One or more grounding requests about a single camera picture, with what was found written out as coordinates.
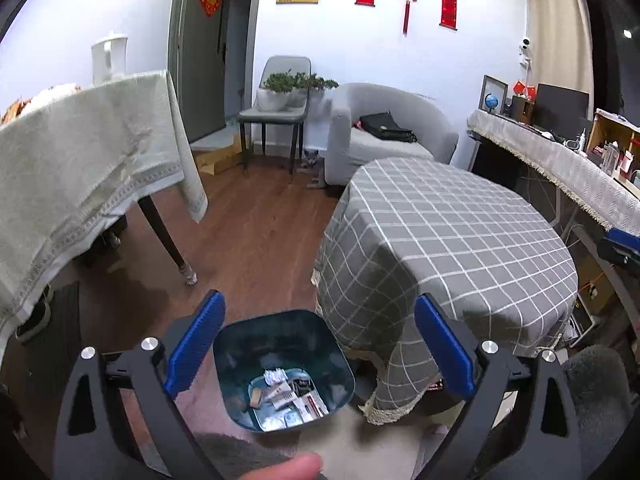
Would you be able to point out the white security camera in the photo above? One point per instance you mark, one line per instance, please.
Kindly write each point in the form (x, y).
(525, 52)

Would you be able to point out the grey dining chair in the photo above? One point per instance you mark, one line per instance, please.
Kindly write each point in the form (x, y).
(293, 117)

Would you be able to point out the grey checked tablecloth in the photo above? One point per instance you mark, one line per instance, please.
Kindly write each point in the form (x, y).
(406, 227)

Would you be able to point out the beige curtain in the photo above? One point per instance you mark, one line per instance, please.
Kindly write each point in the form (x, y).
(561, 51)

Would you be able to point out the flat cardboard box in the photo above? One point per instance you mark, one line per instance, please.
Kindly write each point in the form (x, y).
(222, 159)

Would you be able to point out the grey green door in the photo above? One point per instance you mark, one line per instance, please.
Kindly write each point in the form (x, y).
(197, 62)

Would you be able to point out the red white paper box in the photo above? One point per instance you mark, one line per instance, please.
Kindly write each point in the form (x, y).
(310, 407)

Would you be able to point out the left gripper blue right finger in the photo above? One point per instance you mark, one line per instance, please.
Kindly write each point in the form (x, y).
(452, 345)

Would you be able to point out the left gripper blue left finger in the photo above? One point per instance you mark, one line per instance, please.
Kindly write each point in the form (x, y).
(187, 341)

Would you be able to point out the black computer monitor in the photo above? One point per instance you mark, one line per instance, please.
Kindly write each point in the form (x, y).
(560, 111)

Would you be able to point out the beige fringed desk cloth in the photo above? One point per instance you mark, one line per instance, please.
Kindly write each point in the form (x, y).
(605, 199)

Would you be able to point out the white potted plant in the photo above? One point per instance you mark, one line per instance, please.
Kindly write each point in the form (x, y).
(284, 90)

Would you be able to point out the grey armchair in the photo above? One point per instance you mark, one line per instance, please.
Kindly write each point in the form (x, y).
(350, 148)

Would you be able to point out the grey cat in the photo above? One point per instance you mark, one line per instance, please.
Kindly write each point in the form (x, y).
(313, 164)

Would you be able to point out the wooden desk organizer shelf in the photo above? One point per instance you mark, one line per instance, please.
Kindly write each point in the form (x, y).
(609, 128)

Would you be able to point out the small white paper ball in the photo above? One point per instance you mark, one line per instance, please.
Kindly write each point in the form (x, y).
(275, 377)

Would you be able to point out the dark floor mat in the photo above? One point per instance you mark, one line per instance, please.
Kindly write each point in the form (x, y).
(52, 354)

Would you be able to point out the black handbag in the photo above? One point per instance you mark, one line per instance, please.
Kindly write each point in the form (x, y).
(383, 127)

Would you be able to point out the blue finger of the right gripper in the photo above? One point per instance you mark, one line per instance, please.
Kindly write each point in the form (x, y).
(624, 239)

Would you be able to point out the dark slip-on shoe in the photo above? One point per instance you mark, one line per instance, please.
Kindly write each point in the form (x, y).
(39, 319)

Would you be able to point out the beige patterned tablecloth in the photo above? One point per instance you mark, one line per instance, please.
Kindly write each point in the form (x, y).
(70, 169)

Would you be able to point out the small blue globe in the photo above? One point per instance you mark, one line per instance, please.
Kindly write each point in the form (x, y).
(491, 103)

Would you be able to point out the red door fu sticker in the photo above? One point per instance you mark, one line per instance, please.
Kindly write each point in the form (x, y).
(210, 7)

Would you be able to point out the black face mask packet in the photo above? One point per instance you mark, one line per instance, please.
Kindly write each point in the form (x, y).
(301, 386)

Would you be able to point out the framed picture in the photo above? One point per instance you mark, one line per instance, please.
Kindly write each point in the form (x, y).
(498, 88)

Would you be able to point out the right red wall scroll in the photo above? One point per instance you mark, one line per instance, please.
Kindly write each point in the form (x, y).
(448, 17)

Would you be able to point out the dark wooden table leg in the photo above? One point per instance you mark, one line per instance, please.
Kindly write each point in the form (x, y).
(156, 223)

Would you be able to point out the dark teal trash bin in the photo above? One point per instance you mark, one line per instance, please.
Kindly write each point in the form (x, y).
(301, 343)

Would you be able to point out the brown tape roll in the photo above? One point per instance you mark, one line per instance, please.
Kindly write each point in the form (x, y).
(256, 398)

